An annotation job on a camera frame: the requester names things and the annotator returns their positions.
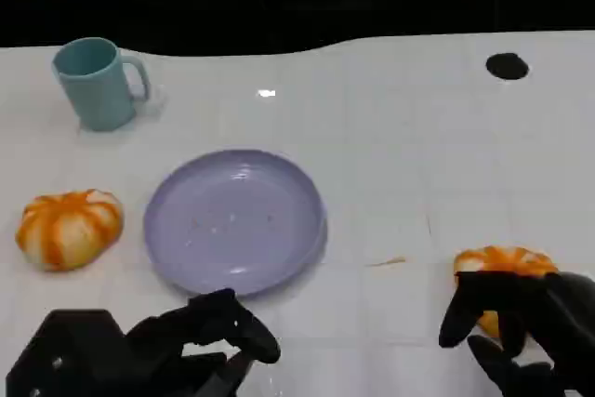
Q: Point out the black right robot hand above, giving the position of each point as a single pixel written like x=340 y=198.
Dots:
x=562 y=318

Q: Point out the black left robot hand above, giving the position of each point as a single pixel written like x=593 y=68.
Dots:
x=218 y=318

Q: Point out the orange and white bread roll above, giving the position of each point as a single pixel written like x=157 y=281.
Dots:
x=506 y=260
x=70 y=229

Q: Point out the lilac plate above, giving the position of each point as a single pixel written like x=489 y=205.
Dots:
x=232 y=225

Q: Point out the black round table hole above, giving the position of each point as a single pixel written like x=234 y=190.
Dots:
x=506 y=66

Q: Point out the pale green mug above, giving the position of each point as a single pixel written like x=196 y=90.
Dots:
x=95 y=88

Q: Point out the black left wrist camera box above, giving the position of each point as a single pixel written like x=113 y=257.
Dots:
x=65 y=360

